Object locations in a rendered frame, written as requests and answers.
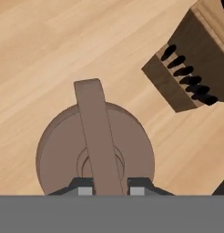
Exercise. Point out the dark wooden knife block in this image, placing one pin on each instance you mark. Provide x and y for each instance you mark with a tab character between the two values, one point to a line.
192	57

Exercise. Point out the black object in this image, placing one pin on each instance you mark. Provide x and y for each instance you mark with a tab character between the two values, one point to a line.
222	187

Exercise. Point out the brown kettle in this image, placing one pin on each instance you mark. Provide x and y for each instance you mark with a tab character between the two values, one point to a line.
98	142

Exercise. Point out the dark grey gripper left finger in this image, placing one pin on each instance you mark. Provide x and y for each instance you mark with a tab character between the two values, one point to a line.
82	186

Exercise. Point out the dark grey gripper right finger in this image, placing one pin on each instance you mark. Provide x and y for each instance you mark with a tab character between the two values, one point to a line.
141	186

